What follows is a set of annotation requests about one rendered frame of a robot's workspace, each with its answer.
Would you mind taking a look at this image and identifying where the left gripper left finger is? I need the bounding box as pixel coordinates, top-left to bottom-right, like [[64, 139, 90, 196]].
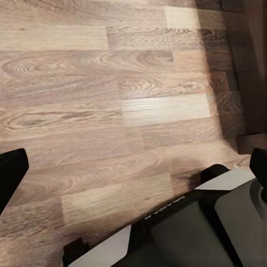
[[0, 148, 29, 214]]

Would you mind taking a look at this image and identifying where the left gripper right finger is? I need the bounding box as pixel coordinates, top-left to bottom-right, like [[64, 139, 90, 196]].
[[249, 148, 267, 192]]

